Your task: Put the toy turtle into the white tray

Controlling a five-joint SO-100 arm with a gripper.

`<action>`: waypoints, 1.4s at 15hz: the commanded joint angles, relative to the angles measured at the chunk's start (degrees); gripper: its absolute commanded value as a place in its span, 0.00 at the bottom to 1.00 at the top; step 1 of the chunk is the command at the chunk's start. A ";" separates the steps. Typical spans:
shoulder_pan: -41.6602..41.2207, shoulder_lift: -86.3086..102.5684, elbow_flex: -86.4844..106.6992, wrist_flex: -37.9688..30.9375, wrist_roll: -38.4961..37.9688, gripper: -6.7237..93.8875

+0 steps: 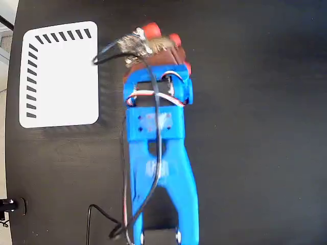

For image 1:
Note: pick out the black table clamp mount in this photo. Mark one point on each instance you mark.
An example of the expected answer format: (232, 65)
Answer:
(11, 205)

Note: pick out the red and grey turtle toy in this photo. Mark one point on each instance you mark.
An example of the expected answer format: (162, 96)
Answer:
(152, 30)

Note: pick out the bare camera circuit board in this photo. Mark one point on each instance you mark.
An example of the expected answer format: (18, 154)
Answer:
(134, 43)

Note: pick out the black diagonal bar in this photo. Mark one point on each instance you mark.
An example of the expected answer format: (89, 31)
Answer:
(6, 22)

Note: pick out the white rectangular tray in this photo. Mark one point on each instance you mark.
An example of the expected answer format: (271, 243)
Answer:
(61, 81)

